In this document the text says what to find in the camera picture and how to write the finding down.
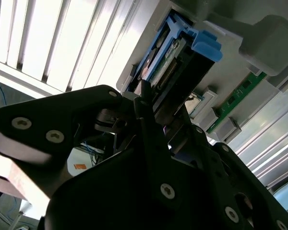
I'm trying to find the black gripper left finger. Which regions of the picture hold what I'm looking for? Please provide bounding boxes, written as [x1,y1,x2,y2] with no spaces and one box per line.
[0,80,177,204]

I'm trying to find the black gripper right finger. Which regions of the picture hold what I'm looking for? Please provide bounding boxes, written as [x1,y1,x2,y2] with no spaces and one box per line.
[180,105,288,230]

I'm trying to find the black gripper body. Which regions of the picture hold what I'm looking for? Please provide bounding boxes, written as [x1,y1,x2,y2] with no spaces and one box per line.
[38,146,252,230]

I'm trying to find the hard disk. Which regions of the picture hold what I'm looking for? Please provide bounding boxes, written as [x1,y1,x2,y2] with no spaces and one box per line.
[134,8,223,120]

